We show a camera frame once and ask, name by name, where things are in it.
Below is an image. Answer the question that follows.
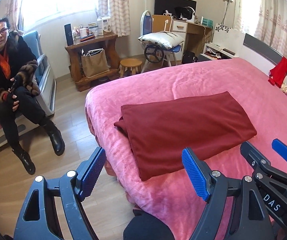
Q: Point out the black television screen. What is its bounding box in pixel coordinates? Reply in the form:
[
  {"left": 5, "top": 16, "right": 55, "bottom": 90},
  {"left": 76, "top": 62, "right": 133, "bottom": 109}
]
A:
[{"left": 154, "top": 0, "right": 197, "bottom": 21}]

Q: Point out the seated woman in black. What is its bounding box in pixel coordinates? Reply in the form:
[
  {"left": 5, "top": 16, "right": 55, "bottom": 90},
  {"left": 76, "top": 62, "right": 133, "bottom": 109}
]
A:
[{"left": 0, "top": 17, "right": 66, "bottom": 176}]

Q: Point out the pink bed blanket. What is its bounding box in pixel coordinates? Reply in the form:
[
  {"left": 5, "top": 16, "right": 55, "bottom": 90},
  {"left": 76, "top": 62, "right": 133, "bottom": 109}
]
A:
[{"left": 85, "top": 58, "right": 287, "bottom": 239}]

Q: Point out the white bedside cabinet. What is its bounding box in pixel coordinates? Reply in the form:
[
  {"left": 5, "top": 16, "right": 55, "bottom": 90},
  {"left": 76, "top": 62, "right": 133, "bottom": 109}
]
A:
[{"left": 198, "top": 23, "right": 245, "bottom": 62}]

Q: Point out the wooden side table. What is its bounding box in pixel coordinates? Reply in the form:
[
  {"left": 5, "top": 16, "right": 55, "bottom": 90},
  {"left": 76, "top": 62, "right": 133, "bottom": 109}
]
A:
[{"left": 65, "top": 33, "right": 120, "bottom": 92}]

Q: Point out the blue white chair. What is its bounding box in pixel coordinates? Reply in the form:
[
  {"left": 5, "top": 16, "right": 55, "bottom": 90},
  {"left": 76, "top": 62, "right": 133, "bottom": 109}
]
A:
[{"left": 138, "top": 10, "right": 184, "bottom": 73}]

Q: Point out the grey bed headboard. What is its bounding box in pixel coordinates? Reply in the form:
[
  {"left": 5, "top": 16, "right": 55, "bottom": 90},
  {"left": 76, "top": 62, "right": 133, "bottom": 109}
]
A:
[{"left": 241, "top": 32, "right": 287, "bottom": 81}]

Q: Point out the wooden desk with drawers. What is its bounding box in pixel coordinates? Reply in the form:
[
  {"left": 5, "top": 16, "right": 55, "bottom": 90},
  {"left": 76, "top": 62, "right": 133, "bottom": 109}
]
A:
[{"left": 151, "top": 14, "right": 213, "bottom": 62}]

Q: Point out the white pillow on chair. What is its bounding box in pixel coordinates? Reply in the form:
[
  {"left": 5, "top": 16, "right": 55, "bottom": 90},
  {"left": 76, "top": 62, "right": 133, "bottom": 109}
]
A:
[{"left": 138, "top": 31, "right": 184, "bottom": 50}]

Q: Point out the small round wooden stool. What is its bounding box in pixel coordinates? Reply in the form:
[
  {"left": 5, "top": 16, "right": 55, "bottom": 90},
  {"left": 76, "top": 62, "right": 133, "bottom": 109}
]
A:
[{"left": 120, "top": 58, "right": 143, "bottom": 78}]

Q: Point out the grey blue armchair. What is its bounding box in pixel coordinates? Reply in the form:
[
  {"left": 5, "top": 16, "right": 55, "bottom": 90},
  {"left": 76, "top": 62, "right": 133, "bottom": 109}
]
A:
[{"left": 0, "top": 30, "right": 57, "bottom": 153}]

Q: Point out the patterned window curtain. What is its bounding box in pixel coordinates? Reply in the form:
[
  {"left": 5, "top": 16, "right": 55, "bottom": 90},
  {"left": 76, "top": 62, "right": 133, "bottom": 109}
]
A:
[{"left": 233, "top": 0, "right": 287, "bottom": 58}]

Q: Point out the beige tote bag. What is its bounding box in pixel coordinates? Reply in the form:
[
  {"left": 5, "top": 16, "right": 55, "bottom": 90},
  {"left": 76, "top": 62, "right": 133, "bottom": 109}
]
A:
[{"left": 81, "top": 48, "right": 109, "bottom": 77}]

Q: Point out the black steering wheel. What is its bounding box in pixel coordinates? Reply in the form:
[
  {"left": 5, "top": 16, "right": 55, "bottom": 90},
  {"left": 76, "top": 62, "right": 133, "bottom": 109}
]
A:
[{"left": 144, "top": 44, "right": 165, "bottom": 63}]

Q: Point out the bright red cloth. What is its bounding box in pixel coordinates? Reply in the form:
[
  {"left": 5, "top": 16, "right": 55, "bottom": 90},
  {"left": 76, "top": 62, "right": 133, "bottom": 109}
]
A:
[{"left": 268, "top": 57, "right": 287, "bottom": 88}]

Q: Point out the dark red garment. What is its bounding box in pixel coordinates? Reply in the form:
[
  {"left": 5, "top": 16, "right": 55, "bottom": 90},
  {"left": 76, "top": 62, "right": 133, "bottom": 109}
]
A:
[{"left": 114, "top": 92, "right": 257, "bottom": 181}]

